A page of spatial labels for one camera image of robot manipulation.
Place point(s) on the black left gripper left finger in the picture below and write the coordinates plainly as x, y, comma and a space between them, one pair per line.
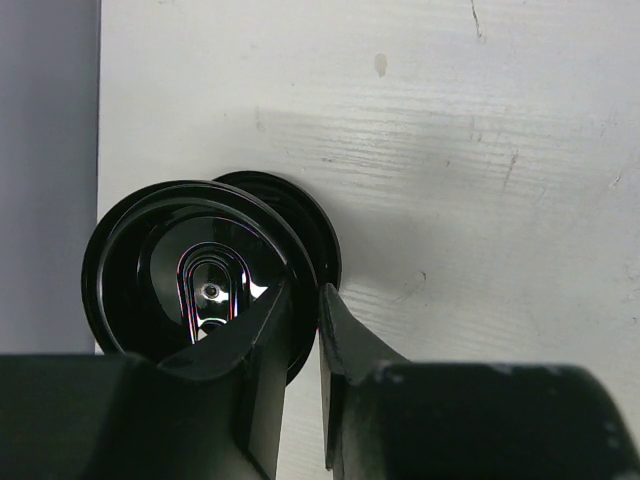
232, 392

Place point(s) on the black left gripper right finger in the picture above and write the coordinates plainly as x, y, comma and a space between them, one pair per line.
368, 398

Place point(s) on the black lid stack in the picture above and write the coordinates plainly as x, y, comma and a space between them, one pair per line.
178, 260

